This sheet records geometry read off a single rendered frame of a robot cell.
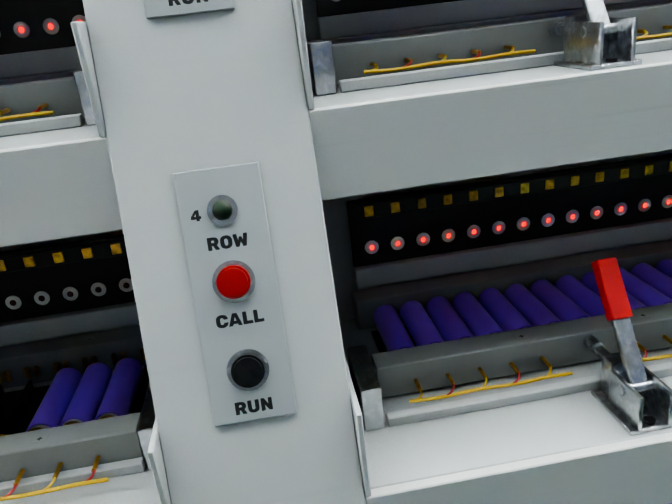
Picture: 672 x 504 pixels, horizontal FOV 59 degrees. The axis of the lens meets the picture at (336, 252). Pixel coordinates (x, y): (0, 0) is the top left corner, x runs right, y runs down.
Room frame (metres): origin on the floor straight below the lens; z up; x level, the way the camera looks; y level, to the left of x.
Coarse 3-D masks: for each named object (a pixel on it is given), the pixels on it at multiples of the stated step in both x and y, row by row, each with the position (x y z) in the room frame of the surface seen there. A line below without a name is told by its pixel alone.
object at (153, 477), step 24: (72, 312) 0.45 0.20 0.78; (96, 312) 0.44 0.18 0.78; (120, 312) 0.45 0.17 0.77; (0, 336) 0.44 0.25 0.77; (24, 336) 0.44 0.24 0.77; (48, 336) 0.44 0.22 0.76; (48, 384) 0.43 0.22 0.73; (144, 408) 0.34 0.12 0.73; (144, 432) 0.32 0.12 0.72; (144, 456) 0.32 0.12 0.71; (120, 480) 0.32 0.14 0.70; (144, 480) 0.32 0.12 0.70
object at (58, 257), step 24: (96, 240) 0.44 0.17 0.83; (120, 240) 0.44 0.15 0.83; (0, 264) 0.43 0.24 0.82; (24, 264) 0.43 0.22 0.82; (48, 264) 0.43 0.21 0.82; (72, 264) 0.44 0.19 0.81; (96, 264) 0.44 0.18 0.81; (120, 264) 0.44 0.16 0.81; (0, 288) 0.44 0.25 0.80; (24, 288) 0.44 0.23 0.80; (48, 288) 0.44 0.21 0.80; (0, 312) 0.44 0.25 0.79; (24, 312) 0.44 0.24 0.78; (48, 312) 0.45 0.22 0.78
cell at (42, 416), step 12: (60, 372) 0.40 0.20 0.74; (72, 372) 0.40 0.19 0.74; (60, 384) 0.39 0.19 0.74; (72, 384) 0.39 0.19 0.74; (48, 396) 0.38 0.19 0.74; (60, 396) 0.38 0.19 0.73; (72, 396) 0.39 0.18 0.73; (48, 408) 0.36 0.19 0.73; (60, 408) 0.37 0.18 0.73; (36, 420) 0.35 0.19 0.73; (48, 420) 0.35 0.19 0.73; (60, 420) 0.36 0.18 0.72
